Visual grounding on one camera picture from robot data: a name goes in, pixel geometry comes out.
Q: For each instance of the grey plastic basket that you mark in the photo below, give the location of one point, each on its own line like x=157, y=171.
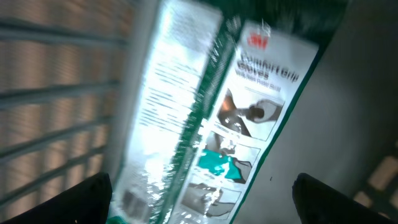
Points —
x=68, y=72

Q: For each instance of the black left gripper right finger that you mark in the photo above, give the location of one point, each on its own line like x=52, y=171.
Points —
x=318, y=203

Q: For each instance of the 3M gloves package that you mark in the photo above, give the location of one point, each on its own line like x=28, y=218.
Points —
x=219, y=80

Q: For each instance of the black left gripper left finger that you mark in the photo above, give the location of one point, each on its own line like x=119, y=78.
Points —
x=85, y=203

